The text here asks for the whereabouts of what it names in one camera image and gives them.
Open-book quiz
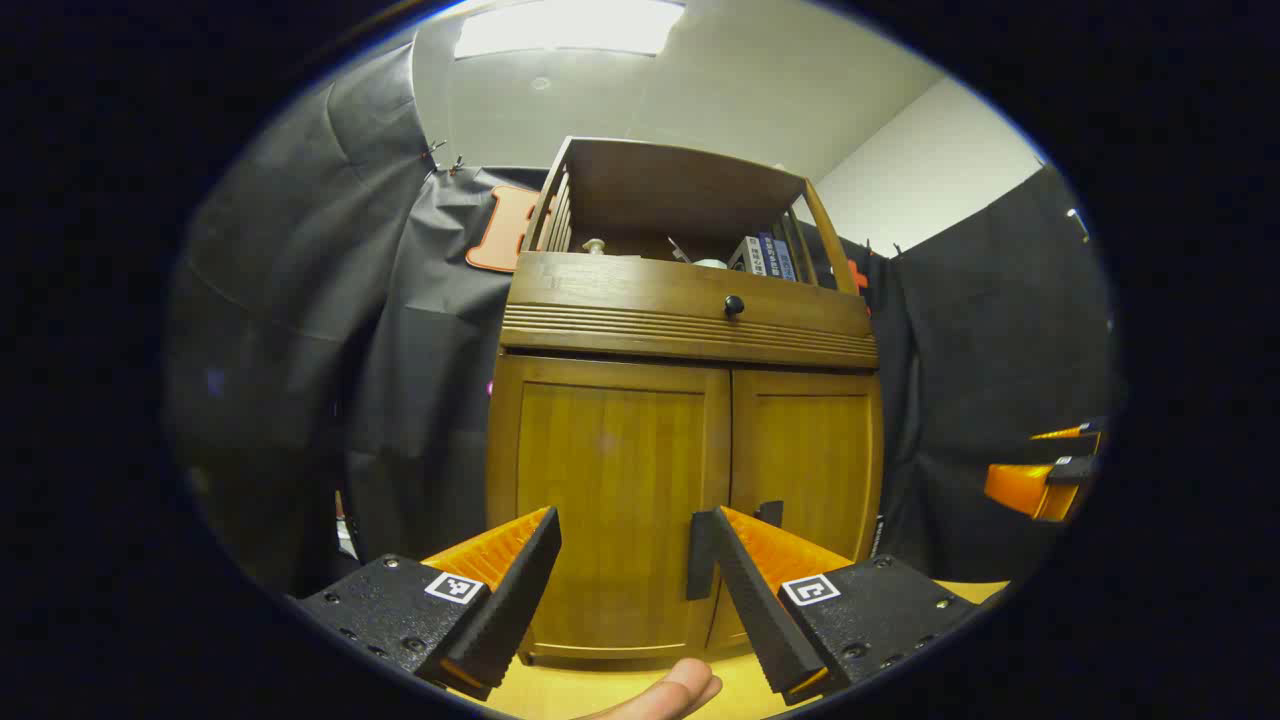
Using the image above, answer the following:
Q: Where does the wooden drawer with black knob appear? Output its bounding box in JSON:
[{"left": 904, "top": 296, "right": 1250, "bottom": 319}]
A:
[{"left": 503, "top": 250, "right": 879, "bottom": 369}]

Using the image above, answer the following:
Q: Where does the black backdrop cloth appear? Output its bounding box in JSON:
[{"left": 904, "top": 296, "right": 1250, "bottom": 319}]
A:
[{"left": 165, "top": 45, "right": 1121, "bottom": 601}]

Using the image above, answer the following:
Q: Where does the ceiling light panel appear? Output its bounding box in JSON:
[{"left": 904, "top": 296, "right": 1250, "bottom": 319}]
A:
[{"left": 455, "top": 0, "right": 686, "bottom": 59}]

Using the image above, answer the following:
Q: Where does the wooden cabinet door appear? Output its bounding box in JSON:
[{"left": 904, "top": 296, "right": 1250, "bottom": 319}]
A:
[
  {"left": 706, "top": 366, "right": 886, "bottom": 651},
  {"left": 488, "top": 352, "right": 733, "bottom": 661}
]

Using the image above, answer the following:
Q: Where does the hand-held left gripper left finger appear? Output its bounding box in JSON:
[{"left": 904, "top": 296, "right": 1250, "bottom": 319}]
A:
[{"left": 296, "top": 506, "right": 563, "bottom": 702}]

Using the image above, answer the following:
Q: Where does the wooden double-door shoe cabinet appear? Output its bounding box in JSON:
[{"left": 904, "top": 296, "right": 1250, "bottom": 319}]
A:
[{"left": 485, "top": 136, "right": 886, "bottom": 669}]

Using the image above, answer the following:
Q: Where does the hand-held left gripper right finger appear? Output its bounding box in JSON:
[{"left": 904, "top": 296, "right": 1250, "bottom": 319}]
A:
[{"left": 712, "top": 506, "right": 979, "bottom": 707}]

